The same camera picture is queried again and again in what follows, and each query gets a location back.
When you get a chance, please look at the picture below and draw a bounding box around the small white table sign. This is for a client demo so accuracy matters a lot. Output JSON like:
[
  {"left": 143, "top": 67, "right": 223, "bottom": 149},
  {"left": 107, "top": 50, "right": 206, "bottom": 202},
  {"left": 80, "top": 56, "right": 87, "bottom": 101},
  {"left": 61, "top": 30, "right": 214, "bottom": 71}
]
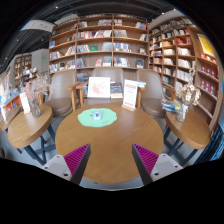
[{"left": 19, "top": 92, "right": 32, "bottom": 115}]

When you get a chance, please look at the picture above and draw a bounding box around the glass vase with dried flowers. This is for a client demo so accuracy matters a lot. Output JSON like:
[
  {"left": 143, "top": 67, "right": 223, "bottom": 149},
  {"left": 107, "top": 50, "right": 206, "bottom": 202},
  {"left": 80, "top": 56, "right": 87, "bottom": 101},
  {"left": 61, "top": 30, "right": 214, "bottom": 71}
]
[
  {"left": 174, "top": 68, "right": 202, "bottom": 123},
  {"left": 21, "top": 73, "right": 51, "bottom": 119}
]

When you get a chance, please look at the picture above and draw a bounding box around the brown padded wooden armchair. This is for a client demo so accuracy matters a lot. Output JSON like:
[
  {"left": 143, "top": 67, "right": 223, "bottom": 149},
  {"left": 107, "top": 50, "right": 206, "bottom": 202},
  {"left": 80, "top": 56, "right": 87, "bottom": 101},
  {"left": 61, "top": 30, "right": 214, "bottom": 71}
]
[
  {"left": 135, "top": 68, "right": 169, "bottom": 118},
  {"left": 36, "top": 89, "right": 49, "bottom": 106},
  {"left": 44, "top": 70, "right": 81, "bottom": 118},
  {"left": 75, "top": 66, "right": 125, "bottom": 108}
]

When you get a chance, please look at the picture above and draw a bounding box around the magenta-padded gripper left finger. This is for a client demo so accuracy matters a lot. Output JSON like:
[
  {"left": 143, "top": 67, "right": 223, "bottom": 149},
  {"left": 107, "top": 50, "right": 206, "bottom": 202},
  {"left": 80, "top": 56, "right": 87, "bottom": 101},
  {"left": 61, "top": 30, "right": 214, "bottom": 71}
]
[{"left": 41, "top": 143, "right": 92, "bottom": 186}]

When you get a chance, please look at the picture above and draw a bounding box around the white sign on wooden base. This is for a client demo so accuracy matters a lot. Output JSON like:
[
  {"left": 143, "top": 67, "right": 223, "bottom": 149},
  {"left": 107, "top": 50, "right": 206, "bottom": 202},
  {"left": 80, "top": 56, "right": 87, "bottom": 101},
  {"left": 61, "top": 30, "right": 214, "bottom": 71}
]
[{"left": 121, "top": 78, "right": 139, "bottom": 112}]

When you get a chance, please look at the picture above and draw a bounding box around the teal book stack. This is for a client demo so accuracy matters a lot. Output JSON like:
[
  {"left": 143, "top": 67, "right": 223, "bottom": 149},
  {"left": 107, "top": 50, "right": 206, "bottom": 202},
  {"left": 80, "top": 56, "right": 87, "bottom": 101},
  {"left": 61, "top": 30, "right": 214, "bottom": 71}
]
[{"left": 136, "top": 80, "right": 148, "bottom": 89}]

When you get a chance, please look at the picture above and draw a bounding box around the transparent computer mouse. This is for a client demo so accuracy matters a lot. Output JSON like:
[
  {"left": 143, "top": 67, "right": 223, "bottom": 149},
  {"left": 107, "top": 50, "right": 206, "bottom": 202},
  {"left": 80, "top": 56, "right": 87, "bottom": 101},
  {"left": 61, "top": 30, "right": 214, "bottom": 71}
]
[{"left": 91, "top": 109, "right": 103, "bottom": 121}]

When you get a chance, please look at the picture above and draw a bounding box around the green cloud-shaped mouse pad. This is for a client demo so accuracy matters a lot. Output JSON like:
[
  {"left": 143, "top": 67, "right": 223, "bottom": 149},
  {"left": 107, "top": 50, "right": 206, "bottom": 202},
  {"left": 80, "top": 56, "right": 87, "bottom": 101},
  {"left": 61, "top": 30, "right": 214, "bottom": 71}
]
[{"left": 77, "top": 107, "right": 118, "bottom": 128}]

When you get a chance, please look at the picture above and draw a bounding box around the round wooden side table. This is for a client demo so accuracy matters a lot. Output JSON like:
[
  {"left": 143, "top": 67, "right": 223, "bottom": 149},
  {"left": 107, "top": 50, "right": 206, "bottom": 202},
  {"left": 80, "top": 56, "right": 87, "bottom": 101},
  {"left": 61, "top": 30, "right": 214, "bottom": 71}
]
[
  {"left": 7, "top": 103, "right": 56, "bottom": 166},
  {"left": 163, "top": 109, "right": 212, "bottom": 166}
]

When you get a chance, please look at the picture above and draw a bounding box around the curved wooden bookshelf unit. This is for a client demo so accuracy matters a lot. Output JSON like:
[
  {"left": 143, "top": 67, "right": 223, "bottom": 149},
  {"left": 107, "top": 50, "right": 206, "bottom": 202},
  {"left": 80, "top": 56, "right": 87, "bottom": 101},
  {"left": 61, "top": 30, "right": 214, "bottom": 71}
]
[{"left": 147, "top": 15, "right": 223, "bottom": 129}]

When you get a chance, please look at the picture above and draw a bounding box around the white hanging ceiling sign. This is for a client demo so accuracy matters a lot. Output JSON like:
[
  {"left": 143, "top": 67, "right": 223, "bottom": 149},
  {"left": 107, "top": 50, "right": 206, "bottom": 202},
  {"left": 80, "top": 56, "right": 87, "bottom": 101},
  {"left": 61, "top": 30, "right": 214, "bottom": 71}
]
[{"left": 19, "top": 19, "right": 56, "bottom": 33}]

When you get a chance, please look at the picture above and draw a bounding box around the small distant bookshelf unit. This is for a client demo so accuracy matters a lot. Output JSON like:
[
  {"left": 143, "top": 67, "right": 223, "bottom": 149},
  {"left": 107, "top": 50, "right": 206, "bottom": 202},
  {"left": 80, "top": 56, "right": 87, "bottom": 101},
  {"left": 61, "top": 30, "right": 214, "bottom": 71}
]
[{"left": 13, "top": 53, "right": 34, "bottom": 84}]

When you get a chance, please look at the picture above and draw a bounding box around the wide wooden bookshelf unit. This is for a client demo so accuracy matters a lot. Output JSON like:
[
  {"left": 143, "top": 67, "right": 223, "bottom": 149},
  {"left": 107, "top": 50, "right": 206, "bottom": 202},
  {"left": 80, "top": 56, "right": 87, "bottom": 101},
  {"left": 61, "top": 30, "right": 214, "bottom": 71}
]
[{"left": 48, "top": 13, "right": 149, "bottom": 83}]

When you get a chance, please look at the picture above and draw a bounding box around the white framed floral picture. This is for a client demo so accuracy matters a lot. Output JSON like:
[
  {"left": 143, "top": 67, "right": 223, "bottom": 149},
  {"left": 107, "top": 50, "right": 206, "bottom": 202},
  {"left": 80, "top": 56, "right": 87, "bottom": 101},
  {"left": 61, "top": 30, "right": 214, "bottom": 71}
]
[{"left": 86, "top": 76, "right": 112, "bottom": 99}]

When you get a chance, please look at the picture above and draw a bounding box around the dark blue book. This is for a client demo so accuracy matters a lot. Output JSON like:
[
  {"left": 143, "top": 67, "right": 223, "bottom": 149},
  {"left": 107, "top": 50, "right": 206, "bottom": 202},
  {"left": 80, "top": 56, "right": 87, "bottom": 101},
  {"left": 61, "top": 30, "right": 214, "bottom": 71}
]
[{"left": 109, "top": 82, "right": 124, "bottom": 100}]

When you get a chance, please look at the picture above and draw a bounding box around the stack of blue books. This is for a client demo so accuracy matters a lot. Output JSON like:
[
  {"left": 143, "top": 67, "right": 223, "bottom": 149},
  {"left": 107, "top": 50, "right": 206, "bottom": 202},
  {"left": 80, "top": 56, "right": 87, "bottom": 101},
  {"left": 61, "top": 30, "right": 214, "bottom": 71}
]
[{"left": 161, "top": 98, "right": 181, "bottom": 113}]

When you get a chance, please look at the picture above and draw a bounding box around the colourful book display stand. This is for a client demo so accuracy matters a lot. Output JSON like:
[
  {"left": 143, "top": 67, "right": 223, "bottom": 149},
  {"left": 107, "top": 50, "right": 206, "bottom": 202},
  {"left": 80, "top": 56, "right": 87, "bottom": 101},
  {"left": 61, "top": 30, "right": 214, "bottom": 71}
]
[{"left": 0, "top": 71, "right": 23, "bottom": 116}]

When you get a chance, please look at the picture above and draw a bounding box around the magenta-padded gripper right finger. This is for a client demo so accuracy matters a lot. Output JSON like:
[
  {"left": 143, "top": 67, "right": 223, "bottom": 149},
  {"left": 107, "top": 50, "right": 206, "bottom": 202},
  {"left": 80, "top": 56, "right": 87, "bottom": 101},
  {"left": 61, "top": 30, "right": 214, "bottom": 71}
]
[{"left": 131, "top": 143, "right": 184, "bottom": 186}]

